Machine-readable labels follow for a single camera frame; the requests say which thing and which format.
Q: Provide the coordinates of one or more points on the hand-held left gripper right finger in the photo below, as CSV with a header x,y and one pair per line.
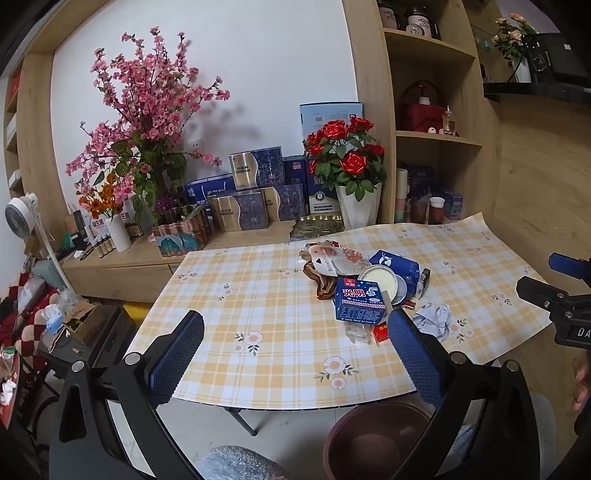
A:
x,y
411,360

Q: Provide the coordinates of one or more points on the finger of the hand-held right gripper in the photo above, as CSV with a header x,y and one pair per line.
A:
x,y
540,293
570,265

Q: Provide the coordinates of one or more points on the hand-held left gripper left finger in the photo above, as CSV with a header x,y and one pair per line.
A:
x,y
178,353

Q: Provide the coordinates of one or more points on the red cigarette box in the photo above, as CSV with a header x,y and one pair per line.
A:
x,y
381,333

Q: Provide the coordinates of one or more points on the white paper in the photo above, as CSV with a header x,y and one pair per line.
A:
x,y
434,321

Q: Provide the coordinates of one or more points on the blue printed carton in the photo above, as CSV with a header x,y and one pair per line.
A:
x,y
360,302

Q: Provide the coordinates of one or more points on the round white lid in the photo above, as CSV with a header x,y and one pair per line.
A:
x,y
381,285

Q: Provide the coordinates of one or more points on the blue pouch with white logo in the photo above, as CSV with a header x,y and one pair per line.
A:
x,y
397,264

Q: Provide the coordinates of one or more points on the brown plastic bin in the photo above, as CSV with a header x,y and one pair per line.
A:
x,y
369,447

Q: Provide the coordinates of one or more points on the gold brown foil wrapper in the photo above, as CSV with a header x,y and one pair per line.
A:
x,y
323,284

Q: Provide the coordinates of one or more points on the white and red snack wrapper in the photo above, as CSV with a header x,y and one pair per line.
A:
x,y
332,258

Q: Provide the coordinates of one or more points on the person's right hand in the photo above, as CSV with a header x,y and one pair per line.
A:
x,y
582,385

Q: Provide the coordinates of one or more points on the clear plastic wrap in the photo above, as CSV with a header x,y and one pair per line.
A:
x,y
358,332

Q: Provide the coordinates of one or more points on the black side cabinet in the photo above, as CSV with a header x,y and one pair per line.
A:
x,y
111,332

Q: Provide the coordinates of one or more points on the silver foil wrapper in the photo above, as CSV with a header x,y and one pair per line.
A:
x,y
423,284

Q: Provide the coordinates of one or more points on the open cardboard box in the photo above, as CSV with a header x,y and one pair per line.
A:
x,y
83,323

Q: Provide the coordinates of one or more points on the low wooden cabinet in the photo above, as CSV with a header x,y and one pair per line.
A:
x,y
120,270

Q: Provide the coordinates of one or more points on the yellow plaid flowered tablecloth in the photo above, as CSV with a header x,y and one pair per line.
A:
x,y
277,314

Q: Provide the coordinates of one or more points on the striped storage basket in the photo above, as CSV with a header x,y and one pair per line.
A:
x,y
180,235

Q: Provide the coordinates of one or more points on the small blue purple box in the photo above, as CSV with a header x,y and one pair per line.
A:
x,y
452,205

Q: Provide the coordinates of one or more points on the person's left leg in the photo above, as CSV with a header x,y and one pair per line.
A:
x,y
240,464

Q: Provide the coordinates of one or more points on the row of small brown bottles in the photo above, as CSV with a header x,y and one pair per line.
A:
x,y
102,247

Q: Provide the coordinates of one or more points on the red paper cup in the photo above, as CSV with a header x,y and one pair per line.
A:
x,y
437,211

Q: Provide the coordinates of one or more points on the white ribbed vase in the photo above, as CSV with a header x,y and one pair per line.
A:
x,y
119,233

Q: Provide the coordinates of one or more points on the brown paper cup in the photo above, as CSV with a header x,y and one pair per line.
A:
x,y
419,212

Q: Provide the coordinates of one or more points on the silver and blue gift box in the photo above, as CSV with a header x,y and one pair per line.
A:
x,y
286,203
240,212
258,167

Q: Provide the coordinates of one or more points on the red white checked blanket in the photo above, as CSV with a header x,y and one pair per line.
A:
x,y
23,323

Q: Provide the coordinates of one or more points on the white flower pot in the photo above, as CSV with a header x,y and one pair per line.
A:
x,y
358,210

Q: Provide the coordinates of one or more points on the stack of pastel paper cups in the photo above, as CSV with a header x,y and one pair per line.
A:
x,y
401,198

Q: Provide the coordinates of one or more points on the gold foil tray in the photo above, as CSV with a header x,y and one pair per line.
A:
x,y
316,227

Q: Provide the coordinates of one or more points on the dark blue printed box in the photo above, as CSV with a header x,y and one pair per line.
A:
x,y
421,180

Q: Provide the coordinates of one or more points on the brown paper bag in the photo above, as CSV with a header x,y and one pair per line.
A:
x,y
74,224

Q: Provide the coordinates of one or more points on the flat blue carton box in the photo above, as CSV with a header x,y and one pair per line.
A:
x,y
207,189

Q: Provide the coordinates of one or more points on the orange flower bunch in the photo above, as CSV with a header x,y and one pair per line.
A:
x,y
99,198

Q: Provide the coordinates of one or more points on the black shelf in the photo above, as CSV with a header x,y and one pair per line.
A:
x,y
554,87

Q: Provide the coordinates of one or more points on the blue and white box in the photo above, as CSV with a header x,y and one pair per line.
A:
x,y
321,198

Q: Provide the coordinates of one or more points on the glass perfume bottle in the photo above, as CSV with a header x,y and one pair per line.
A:
x,y
449,122

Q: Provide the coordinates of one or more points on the white standing fan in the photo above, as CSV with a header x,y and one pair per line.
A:
x,y
23,214

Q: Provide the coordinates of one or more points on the red gift basket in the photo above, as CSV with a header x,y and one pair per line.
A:
x,y
418,115

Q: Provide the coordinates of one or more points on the small dark blue box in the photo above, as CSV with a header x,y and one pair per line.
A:
x,y
294,170

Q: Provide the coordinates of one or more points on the red rose bouquet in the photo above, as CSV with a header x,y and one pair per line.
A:
x,y
346,152

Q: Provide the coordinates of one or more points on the pale pink rose bouquet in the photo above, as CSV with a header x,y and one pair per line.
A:
x,y
512,34

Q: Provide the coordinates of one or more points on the pink blossom bouquet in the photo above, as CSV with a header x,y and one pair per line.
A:
x,y
147,101

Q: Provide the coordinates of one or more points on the large light blue box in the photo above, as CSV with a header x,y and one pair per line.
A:
x,y
323,117

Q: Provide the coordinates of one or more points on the wooden shelf unit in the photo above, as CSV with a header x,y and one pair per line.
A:
x,y
369,92

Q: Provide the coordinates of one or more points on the ceramic jar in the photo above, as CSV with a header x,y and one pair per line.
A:
x,y
388,14
420,23

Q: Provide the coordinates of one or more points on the black folding table frame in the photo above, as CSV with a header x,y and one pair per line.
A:
x,y
242,422

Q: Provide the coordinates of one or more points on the white wall socket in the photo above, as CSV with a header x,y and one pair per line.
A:
x,y
197,145

